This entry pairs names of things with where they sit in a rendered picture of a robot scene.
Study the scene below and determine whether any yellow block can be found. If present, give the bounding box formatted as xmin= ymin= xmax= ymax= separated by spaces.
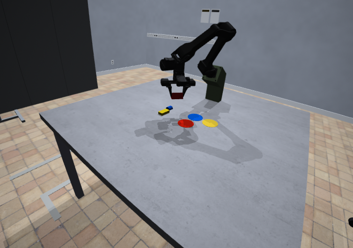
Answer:
xmin=158 ymin=109 xmax=169 ymax=116

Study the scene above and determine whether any blue circle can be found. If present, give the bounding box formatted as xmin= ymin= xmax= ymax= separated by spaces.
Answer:
xmin=188 ymin=114 xmax=203 ymax=121

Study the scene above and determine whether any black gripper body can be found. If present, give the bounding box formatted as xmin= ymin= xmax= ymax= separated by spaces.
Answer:
xmin=161 ymin=70 xmax=196 ymax=86

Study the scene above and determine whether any yellow circle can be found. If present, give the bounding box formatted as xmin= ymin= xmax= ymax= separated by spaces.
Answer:
xmin=202 ymin=119 xmax=218 ymax=127

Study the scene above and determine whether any red circle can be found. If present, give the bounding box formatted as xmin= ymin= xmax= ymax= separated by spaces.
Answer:
xmin=178 ymin=119 xmax=194 ymax=128

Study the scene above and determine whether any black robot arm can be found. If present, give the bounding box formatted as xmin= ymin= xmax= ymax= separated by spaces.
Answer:
xmin=160 ymin=22 xmax=236 ymax=87

